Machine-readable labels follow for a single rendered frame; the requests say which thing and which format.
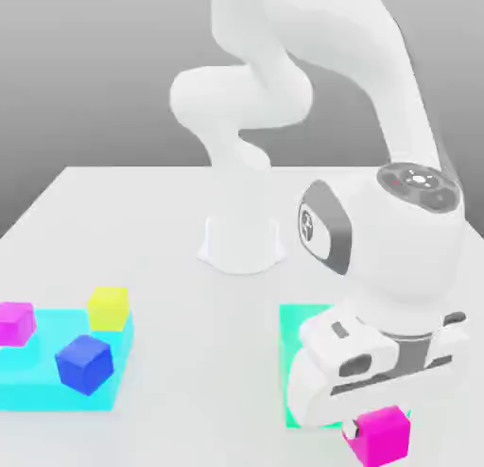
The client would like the small yellow cube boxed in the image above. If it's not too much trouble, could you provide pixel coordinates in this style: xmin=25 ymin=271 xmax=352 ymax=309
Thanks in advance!
xmin=86 ymin=285 xmax=130 ymax=333

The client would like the small blue cube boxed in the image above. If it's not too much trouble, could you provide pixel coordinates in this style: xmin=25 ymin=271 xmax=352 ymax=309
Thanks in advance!
xmin=54 ymin=334 xmax=115 ymax=397

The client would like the large cyan box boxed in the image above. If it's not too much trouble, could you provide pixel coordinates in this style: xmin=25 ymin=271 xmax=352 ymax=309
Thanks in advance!
xmin=0 ymin=308 xmax=136 ymax=414

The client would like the small magenta cube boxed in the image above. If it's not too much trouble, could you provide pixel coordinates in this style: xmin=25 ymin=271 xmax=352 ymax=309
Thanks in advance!
xmin=341 ymin=405 xmax=412 ymax=467
xmin=0 ymin=301 xmax=39 ymax=350

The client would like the large green box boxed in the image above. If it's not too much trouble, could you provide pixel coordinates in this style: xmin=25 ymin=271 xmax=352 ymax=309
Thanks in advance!
xmin=278 ymin=303 xmax=413 ymax=430

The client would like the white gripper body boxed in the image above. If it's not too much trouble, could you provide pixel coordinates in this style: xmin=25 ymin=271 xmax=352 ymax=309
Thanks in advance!
xmin=285 ymin=350 xmax=456 ymax=428

